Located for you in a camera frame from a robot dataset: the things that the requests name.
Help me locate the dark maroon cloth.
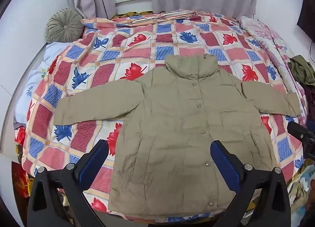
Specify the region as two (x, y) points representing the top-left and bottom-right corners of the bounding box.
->
(304, 83), (315, 124)

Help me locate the blue floral bedding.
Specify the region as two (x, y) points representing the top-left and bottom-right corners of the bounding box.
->
(287, 161), (315, 218)

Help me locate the pink floral blanket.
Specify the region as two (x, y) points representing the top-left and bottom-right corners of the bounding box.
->
(239, 16), (308, 119)

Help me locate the white window sill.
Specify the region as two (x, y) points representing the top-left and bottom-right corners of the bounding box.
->
(114, 0), (153, 18)

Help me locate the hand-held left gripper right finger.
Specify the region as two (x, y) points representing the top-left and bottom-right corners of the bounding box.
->
(210, 140), (292, 227)

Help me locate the leaf-print patchwork quilt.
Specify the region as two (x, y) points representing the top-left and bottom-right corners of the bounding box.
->
(21, 11), (308, 222)

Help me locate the striped pillow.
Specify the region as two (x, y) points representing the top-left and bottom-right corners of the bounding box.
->
(129, 9), (206, 24)

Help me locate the olive green cloth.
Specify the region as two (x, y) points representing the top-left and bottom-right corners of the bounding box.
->
(288, 55), (315, 85)

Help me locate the light blue floral pillow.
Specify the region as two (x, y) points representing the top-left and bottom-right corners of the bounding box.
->
(15, 42), (74, 129)

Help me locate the black television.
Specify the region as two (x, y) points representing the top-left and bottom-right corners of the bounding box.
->
(296, 0), (315, 44)

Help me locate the round green pleated cushion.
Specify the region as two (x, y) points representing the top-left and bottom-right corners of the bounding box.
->
(45, 8), (85, 43)

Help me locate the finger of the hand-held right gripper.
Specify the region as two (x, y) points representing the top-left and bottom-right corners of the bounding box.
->
(287, 121), (315, 161)

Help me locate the khaki padded jacket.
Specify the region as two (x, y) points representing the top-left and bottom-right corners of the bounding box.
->
(53, 54), (301, 218)

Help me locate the red plastic bag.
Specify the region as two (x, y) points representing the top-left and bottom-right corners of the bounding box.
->
(13, 127), (33, 198)

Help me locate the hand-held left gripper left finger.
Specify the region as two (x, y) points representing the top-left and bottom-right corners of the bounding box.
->
(27, 139), (109, 227)

